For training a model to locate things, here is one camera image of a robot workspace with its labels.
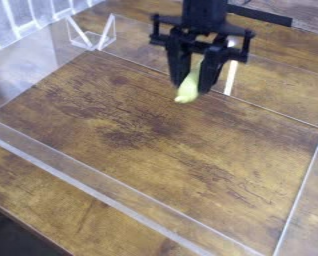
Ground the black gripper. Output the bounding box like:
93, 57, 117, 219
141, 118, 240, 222
149, 0, 255, 94

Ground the black bar on table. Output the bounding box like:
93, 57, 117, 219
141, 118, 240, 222
227, 4, 292, 27

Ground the clear acrylic corner bracket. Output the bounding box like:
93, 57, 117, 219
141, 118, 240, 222
65, 14, 116, 51

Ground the clear acrylic enclosure wall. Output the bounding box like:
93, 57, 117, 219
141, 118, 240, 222
0, 0, 318, 256

